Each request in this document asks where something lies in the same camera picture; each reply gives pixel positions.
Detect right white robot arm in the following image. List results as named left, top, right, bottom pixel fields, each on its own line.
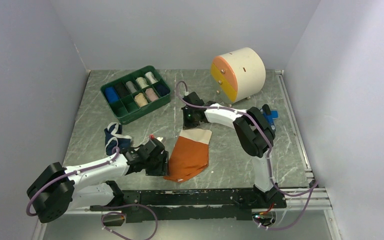
left=181, top=92, right=277, bottom=208

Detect white rolled underwear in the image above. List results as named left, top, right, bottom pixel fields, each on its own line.
left=145, top=71, right=158, bottom=84

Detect black rolled underwear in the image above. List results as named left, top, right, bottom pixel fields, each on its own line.
left=114, top=82, right=131, bottom=99

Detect blue rolled underwear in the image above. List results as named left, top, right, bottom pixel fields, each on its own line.
left=104, top=86, right=120, bottom=104

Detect navy rolled underwear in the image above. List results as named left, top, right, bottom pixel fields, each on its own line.
left=154, top=83, right=171, bottom=97

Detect round cream drawer cabinet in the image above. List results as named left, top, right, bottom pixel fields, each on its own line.
left=210, top=47, right=266, bottom=106

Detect navy white crumpled underwear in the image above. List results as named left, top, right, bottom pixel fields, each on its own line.
left=104, top=122, right=132, bottom=156

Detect pink rolled underwear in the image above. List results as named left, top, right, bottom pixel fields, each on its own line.
left=145, top=87, right=159, bottom=102

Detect orange cream underwear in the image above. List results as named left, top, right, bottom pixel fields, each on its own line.
left=163, top=128, right=212, bottom=183

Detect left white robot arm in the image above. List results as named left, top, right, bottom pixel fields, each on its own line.
left=25, top=138, right=169, bottom=223

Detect cream rolled underwear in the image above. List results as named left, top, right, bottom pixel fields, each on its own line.
left=135, top=77, right=149, bottom=89

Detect beige rolled underwear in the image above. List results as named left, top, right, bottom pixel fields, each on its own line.
left=134, top=92, right=149, bottom=108

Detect grey rolled underwear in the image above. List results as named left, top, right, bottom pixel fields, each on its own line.
left=125, top=81, right=138, bottom=94

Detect green divided storage tray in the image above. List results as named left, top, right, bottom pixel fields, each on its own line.
left=100, top=65, right=172, bottom=125

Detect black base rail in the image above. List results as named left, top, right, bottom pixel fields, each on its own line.
left=89, top=187, right=287, bottom=223

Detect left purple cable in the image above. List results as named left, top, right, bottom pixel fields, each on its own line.
left=25, top=147, right=159, bottom=240

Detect blue black hand tool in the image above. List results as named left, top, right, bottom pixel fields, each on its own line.
left=260, top=104, right=279, bottom=132

